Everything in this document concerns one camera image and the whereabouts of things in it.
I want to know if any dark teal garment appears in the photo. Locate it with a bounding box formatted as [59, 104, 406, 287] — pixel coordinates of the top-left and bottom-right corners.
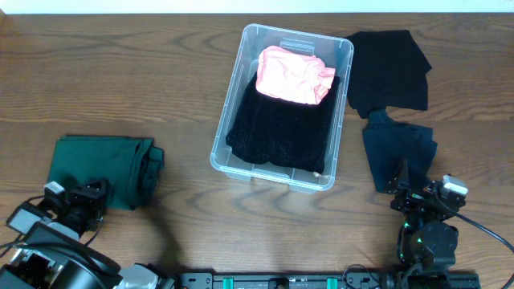
[362, 109, 438, 193]

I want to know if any pink garment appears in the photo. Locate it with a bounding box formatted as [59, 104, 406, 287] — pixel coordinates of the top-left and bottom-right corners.
[255, 46, 336, 105]

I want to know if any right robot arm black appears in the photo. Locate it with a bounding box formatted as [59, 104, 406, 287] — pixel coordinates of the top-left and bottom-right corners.
[386, 160, 468, 279]

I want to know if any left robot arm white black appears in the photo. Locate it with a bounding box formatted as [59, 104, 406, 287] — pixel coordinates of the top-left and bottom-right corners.
[1, 179, 178, 289]

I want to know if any black cloth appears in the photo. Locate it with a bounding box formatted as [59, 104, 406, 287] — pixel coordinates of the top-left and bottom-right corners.
[347, 30, 432, 119]

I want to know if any clear plastic storage bin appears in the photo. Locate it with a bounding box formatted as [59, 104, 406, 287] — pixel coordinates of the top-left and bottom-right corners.
[210, 23, 354, 193]

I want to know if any black mounting rail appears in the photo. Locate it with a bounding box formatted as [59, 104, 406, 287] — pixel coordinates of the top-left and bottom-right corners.
[172, 271, 481, 289]

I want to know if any green garment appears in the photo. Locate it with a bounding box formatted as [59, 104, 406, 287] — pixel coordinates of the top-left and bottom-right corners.
[47, 135, 165, 210]

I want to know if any black knit garment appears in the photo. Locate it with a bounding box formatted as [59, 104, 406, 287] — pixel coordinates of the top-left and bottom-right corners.
[226, 76, 341, 174]

